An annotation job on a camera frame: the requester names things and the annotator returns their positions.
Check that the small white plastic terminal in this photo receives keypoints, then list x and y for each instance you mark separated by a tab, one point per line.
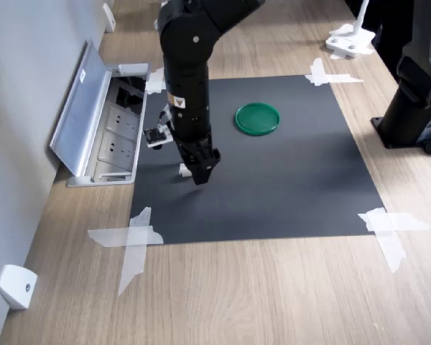
184	171

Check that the round green lid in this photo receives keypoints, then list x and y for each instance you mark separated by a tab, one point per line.
257	120

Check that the dark grey mat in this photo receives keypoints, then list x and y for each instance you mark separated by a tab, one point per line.
273	201

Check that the white masking tape piece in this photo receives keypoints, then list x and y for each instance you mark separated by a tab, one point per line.
136	233
388	224
318	73
154	84

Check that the white power socket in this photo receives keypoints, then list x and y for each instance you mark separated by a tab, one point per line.
122	120
115	147

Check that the white label sticker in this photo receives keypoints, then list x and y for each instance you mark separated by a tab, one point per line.
82	76

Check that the white partition bracket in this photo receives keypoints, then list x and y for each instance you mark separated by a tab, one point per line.
16	287
109	18

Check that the white taped camera stand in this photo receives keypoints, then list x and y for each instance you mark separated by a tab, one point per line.
348	43

